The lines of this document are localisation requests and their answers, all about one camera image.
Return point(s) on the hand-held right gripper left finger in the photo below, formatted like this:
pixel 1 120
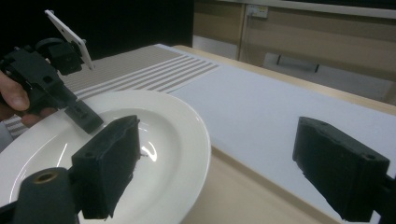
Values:
pixel 109 161

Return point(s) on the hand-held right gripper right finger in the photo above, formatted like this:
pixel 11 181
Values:
pixel 342 168

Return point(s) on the white plate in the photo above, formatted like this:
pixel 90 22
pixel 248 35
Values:
pixel 174 149

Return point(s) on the beige tray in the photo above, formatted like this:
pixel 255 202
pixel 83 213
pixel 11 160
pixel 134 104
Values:
pixel 236 199

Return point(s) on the striped placemat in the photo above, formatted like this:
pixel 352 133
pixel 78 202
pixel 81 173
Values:
pixel 124 68

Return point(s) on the wooden table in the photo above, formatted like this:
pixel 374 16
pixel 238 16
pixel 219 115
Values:
pixel 342 95

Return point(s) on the white board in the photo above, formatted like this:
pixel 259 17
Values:
pixel 264 102

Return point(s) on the light wooden desk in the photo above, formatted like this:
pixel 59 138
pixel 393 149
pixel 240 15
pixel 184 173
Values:
pixel 311 40

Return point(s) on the wall socket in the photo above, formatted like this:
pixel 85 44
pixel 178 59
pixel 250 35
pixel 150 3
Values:
pixel 257 11

